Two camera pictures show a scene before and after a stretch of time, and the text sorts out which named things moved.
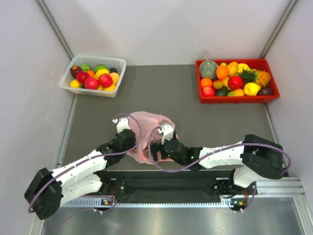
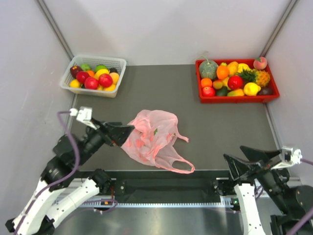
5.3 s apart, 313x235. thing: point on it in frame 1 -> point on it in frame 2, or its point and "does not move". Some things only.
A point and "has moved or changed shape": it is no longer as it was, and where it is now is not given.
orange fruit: x=222 y=72 does not move
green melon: x=208 y=69 does not move
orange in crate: x=206 y=82 does not move
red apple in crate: x=235 y=82 does not move
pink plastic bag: x=146 y=126 has moved or changed shape
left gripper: x=133 y=144 -> x=115 y=131
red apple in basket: x=105 y=80 does not move
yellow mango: x=233 y=68 does not move
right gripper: x=156 y=147 -> x=238 y=166
